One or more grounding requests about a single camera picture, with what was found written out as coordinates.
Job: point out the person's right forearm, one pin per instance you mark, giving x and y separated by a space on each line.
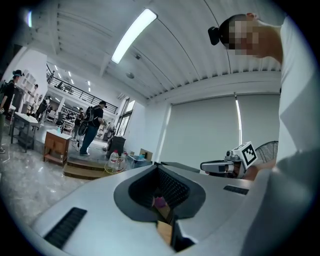
252 172

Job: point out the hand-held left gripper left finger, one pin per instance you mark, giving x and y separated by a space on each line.
100 220

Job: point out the person's right hand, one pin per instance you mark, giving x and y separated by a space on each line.
231 172

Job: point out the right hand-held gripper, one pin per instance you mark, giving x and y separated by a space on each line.
247 155

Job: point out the clear water jug red cap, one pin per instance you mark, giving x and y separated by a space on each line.
113 160

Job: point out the long ceiling light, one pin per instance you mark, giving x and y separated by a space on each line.
133 36

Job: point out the blue bottle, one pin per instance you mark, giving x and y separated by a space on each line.
59 129

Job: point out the person's head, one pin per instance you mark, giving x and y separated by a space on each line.
252 35

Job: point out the black railing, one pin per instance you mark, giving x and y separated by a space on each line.
82 92

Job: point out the person's white shirt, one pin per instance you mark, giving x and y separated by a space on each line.
300 125

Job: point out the plastic-wrapped box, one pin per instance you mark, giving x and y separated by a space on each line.
140 162

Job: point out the black head camera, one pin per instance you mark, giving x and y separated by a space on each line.
214 36

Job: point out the white roller blind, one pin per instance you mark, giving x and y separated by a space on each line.
200 130
260 117

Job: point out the wooden step platform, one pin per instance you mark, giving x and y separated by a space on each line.
85 170

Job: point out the black standing fan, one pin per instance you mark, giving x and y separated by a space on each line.
267 152

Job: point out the wooden cabinet white top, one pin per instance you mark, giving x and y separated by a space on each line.
56 147

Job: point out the black bin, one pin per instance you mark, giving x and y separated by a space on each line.
116 146

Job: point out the grey table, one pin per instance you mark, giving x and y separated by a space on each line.
23 117

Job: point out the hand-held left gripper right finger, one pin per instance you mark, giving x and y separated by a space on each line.
212 212

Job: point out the white plastic jug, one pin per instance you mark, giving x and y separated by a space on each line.
123 156

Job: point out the wooden coffee table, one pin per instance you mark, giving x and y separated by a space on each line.
163 230

